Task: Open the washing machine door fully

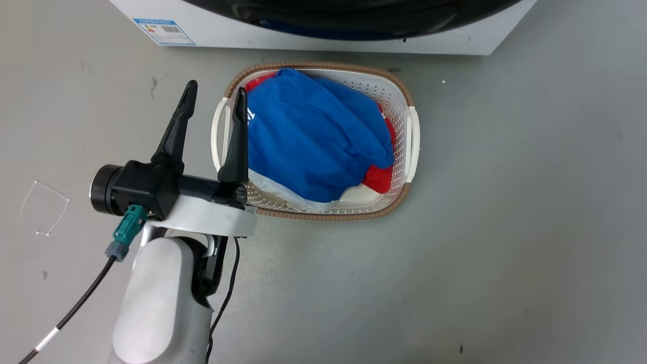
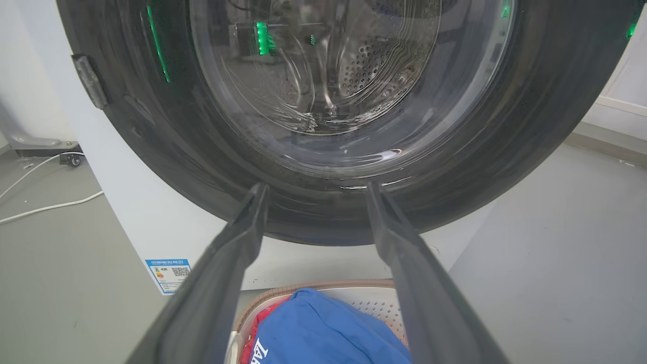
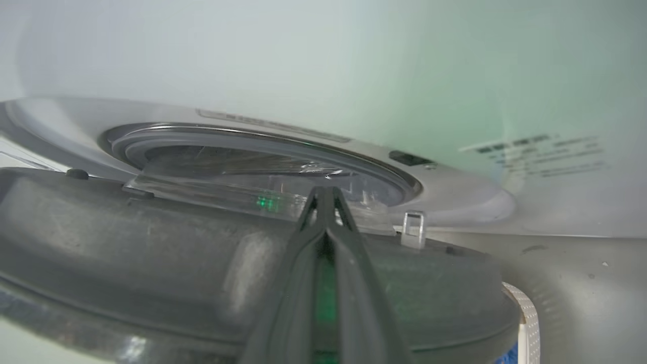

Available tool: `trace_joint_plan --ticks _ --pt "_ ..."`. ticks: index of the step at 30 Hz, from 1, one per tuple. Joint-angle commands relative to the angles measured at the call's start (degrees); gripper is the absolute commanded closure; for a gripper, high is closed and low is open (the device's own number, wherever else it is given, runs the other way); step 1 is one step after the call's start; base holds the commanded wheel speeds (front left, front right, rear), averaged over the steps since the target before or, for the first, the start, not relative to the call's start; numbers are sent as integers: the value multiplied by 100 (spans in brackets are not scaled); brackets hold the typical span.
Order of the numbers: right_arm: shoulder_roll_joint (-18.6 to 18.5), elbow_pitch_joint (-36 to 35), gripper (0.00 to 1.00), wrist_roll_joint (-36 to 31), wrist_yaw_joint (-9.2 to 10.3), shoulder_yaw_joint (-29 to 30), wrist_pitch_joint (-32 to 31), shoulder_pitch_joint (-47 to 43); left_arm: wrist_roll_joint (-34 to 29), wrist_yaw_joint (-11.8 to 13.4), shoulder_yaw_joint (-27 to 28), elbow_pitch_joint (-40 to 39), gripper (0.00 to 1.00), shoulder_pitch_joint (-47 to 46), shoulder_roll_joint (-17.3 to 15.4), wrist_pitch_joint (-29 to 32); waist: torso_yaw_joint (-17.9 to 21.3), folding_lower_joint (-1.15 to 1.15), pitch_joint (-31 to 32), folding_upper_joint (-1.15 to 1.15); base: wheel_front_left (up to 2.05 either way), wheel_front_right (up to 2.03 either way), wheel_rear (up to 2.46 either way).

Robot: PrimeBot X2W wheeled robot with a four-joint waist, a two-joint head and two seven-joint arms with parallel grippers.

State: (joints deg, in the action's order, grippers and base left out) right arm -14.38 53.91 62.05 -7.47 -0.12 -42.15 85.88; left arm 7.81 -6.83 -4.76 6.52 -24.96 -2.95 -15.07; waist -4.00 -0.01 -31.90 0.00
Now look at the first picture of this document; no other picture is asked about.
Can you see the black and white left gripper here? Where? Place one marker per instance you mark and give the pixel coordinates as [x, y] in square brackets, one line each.
[151, 189]

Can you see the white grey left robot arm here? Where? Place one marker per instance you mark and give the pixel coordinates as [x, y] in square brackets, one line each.
[164, 298]

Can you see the blue energy label sticker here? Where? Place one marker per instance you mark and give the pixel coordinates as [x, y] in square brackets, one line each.
[163, 31]

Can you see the white washing machine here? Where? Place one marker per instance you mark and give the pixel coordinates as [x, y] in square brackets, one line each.
[323, 35]

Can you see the white laundry basket brown rim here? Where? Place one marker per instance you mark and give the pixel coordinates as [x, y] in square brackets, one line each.
[399, 101]

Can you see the dark round washing machine door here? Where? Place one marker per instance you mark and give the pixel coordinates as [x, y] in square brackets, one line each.
[349, 17]

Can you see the blue garment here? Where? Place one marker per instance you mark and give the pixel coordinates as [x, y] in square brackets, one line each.
[313, 141]

